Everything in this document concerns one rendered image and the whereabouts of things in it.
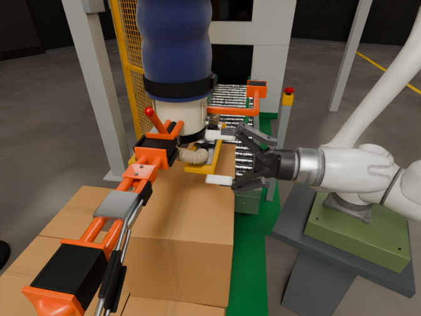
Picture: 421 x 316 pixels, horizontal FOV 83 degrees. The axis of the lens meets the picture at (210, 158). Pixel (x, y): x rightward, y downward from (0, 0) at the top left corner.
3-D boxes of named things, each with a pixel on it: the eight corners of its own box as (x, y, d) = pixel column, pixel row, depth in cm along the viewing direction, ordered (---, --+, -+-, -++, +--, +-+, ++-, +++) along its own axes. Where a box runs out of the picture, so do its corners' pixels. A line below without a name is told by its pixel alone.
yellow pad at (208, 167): (203, 125, 105) (203, 114, 102) (225, 126, 104) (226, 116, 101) (183, 172, 77) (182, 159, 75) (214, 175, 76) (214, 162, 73)
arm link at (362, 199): (342, 175, 110) (358, 133, 98) (387, 195, 99) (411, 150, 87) (326, 192, 101) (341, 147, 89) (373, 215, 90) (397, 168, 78)
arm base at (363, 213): (377, 193, 108) (382, 184, 105) (369, 225, 93) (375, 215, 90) (334, 179, 117) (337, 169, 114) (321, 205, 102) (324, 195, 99)
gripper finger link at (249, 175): (265, 159, 61) (269, 163, 61) (230, 179, 66) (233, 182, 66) (265, 168, 58) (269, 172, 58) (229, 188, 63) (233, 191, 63)
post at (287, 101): (264, 195, 227) (282, 92, 171) (272, 196, 226) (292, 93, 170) (265, 200, 221) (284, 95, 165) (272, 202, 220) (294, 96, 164)
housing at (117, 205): (114, 204, 51) (109, 189, 49) (144, 208, 51) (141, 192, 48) (96, 231, 46) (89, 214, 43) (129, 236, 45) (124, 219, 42)
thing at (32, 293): (72, 256, 41) (62, 237, 38) (113, 263, 40) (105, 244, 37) (35, 308, 34) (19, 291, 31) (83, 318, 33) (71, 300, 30)
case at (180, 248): (166, 196, 148) (159, 140, 126) (232, 200, 145) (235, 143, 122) (131, 296, 99) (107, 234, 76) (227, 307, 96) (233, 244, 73)
